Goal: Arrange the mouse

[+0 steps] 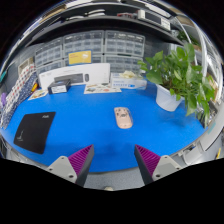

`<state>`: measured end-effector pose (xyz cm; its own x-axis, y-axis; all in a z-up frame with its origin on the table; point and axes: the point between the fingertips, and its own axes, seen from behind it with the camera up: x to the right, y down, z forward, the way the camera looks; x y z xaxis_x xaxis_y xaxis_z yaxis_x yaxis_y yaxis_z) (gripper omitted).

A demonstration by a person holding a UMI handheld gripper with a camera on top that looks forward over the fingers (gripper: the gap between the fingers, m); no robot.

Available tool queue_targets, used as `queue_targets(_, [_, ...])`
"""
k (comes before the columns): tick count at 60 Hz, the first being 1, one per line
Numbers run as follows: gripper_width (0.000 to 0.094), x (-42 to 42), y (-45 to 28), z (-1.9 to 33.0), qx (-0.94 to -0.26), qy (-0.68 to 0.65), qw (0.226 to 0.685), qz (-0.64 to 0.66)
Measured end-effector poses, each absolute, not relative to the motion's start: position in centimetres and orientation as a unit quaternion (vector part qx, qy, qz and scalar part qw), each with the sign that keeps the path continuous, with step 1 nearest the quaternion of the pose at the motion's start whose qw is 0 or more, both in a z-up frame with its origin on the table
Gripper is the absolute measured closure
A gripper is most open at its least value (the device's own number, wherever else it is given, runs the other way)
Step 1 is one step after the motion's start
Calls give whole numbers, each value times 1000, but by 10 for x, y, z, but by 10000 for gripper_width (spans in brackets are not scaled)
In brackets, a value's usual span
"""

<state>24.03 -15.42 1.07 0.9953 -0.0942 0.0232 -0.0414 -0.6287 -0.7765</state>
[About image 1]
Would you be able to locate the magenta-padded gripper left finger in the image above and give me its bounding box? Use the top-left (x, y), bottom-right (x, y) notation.
top-left (46, 144), bottom-right (95, 188)

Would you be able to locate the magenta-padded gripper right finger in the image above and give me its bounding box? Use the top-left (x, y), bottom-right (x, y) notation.
top-left (134, 144), bottom-right (183, 185)

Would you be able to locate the pink translucent computer mouse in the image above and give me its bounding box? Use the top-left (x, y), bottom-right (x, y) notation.
top-left (113, 106), bottom-right (134, 130)

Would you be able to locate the black mouse pad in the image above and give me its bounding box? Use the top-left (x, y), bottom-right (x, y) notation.
top-left (13, 111), bottom-right (57, 155)

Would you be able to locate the navy dotted cloth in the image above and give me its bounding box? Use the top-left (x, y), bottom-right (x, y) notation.
top-left (0, 74), bottom-right (39, 130)

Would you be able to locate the small black box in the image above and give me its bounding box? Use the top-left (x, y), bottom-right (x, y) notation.
top-left (47, 78), bottom-right (72, 95)

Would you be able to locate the large colourful sticker sheet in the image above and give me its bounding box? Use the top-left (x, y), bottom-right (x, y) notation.
top-left (83, 83), bottom-right (123, 95)

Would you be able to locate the green plant in white pot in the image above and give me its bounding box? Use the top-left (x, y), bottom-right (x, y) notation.
top-left (137, 42), bottom-right (217, 126)

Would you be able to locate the small purple object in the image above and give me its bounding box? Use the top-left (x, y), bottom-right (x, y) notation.
top-left (0, 92), bottom-right (8, 107)

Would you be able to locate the white red-patterned cloth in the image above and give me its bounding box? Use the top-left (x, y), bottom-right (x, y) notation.
top-left (2, 64), bottom-right (37, 111)

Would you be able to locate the white blue glove box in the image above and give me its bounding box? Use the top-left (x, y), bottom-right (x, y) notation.
top-left (110, 70), bottom-right (148, 90)

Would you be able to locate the long white keyboard box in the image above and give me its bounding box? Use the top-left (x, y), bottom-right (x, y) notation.
top-left (38, 62), bottom-right (111, 91)

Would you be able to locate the white framed board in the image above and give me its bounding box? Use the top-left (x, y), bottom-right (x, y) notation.
top-left (18, 57), bottom-right (35, 75)

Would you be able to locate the yellow blue carton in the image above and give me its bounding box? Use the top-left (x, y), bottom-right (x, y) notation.
top-left (68, 50), bottom-right (93, 66)

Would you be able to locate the grey plastic drawer cabinet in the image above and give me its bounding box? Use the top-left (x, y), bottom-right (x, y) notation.
top-left (104, 30), bottom-right (146, 74)
top-left (34, 37), bottom-right (64, 72)
top-left (62, 30), bottom-right (105, 65)

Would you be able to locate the white metal rack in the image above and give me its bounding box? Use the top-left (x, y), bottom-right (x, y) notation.
top-left (173, 14), bottom-right (224, 161)

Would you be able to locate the dark wall shelf unit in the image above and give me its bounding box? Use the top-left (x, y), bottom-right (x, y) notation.
top-left (24, 0), bottom-right (188, 48)

